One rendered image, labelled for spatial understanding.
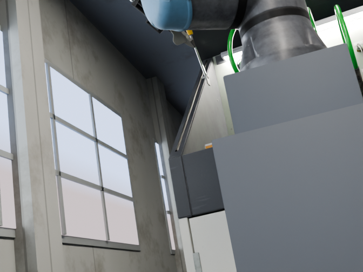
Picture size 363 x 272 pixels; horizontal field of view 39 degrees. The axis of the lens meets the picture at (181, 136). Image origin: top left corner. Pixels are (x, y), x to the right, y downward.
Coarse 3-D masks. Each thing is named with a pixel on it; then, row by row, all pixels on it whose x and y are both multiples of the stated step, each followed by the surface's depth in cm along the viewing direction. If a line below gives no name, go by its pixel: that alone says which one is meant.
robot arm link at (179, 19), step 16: (144, 0) 83; (160, 0) 77; (176, 0) 76; (192, 0) 77; (208, 0) 78; (224, 0) 79; (160, 16) 79; (176, 16) 78; (192, 16) 79; (208, 16) 80; (224, 16) 80
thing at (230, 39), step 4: (232, 32) 150; (228, 36) 149; (232, 36) 149; (228, 40) 148; (228, 44) 147; (228, 48) 147; (228, 52) 146; (232, 52) 146; (228, 56) 146; (232, 56) 146; (232, 60) 145; (232, 64) 145; (232, 68) 146; (236, 68) 145
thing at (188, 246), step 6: (222, 210) 127; (180, 222) 128; (186, 222) 128; (180, 228) 128; (186, 228) 127; (186, 234) 127; (186, 240) 127; (192, 240) 127; (186, 246) 126; (192, 246) 126; (186, 252) 126; (192, 252) 126; (186, 258) 126; (192, 258) 125; (186, 264) 125; (192, 264) 125; (192, 270) 124
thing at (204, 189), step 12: (192, 156) 131; (204, 156) 130; (192, 168) 130; (204, 168) 129; (216, 168) 128; (192, 180) 130; (204, 180) 128; (216, 180) 127; (192, 192) 129; (204, 192) 128; (216, 192) 127; (192, 204) 128; (204, 204) 127; (216, 204) 126
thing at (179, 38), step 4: (172, 32) 145; (176, 32) 146; (180, 32) 147; (184, 32) 148; (176, 36) 146; (180, 36) 147; (184, 36) 147; (188, 36) 148; (176, 40) 145; (180, 40) 146; (184, 40) 147; (188, 40) 147; (192, 40) 148; (176, 44) 145; (188, 44) 148; (192, 44) 147
